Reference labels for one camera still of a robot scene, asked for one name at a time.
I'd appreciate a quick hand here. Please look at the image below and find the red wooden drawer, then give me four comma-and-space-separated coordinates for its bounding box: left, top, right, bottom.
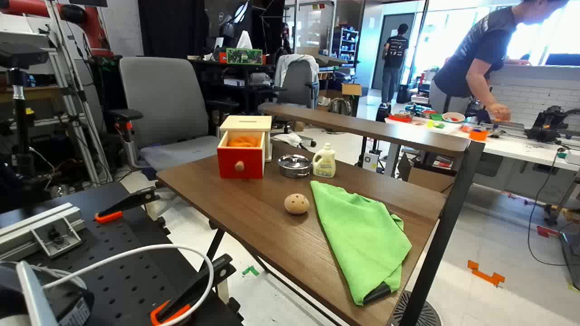
216, 129, 266, 182

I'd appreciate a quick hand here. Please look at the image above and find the light wooden drawer box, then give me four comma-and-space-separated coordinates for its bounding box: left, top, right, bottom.
216, 115, 274, 164

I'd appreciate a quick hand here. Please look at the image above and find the round metal ashtray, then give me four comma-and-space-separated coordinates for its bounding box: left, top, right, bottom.
276, 153, 314, 180

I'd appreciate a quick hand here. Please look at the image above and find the small cream detergent bottle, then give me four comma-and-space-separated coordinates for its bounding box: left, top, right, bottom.
310, 142, 339, 180

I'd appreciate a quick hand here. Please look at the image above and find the tan toy potato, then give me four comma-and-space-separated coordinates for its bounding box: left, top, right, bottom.
283, 193, 312, 218

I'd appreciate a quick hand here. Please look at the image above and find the brown wooden table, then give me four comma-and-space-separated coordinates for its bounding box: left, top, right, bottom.
156, 102, 486, 326

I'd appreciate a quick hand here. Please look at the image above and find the grey chair with white cloth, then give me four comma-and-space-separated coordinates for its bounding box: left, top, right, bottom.
272, 53, 323, 111

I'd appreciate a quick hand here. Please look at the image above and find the green cloth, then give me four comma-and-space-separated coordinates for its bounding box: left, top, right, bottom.
308, 180, 413, 309

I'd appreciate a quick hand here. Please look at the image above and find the green box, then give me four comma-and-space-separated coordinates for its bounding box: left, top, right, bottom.
223, 46, 265, 68

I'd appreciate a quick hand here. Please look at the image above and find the grey office chair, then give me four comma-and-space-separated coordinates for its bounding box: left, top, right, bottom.
107, 55, 221, 175

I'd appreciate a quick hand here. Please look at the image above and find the person in black shirt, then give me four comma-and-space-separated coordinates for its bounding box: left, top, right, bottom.
381, 23, 411, 106

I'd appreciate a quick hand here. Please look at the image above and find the black perforated breadboard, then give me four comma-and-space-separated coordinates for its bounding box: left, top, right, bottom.
0, 182, 245, 326

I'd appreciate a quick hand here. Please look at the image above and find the person in dark shirt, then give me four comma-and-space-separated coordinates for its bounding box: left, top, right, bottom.
428, 0, 571, 126

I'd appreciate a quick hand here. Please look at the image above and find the orange floor tape mark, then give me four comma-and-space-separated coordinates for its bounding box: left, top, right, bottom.
466, 260, 508, 291

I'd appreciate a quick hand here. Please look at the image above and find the white workbench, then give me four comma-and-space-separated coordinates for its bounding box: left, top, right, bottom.
384, 111, 580, 211

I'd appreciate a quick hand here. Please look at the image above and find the metal stepladder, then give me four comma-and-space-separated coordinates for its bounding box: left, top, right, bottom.
36, 0, 114, 187

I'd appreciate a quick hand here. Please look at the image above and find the black device on workbench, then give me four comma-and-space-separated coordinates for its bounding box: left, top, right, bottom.
522, 104, 580, 146

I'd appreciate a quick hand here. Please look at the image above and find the black clamp with orange handle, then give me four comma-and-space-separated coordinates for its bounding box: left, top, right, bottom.
92, 186, 160, 229
149, 253, 237, 326

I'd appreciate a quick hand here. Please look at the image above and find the white cable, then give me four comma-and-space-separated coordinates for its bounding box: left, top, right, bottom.
38, 244, 216, 321

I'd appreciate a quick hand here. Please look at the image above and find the black floor cable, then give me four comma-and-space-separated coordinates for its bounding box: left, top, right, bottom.
524, 144, 573, 271

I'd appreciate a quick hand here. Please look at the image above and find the aluminium extrusion rail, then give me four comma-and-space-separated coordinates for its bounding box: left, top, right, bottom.
0, 202, 87, 264

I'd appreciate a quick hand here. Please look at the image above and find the black camera tripod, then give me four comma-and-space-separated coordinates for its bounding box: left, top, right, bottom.
0, 43, 58, 211

